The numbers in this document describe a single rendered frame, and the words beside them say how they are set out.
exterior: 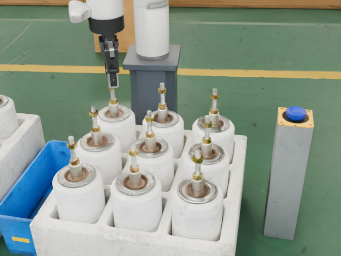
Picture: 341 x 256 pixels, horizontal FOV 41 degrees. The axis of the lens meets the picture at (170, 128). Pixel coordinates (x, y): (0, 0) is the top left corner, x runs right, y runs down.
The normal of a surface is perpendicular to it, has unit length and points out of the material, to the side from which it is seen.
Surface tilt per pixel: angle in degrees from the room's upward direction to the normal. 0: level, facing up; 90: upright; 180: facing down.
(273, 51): 0
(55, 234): 90
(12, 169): 90
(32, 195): 88
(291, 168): 90
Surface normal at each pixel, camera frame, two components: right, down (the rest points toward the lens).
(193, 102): -0.01, -0.84
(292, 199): -0.21, 0.53
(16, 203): 0.98, 0.07
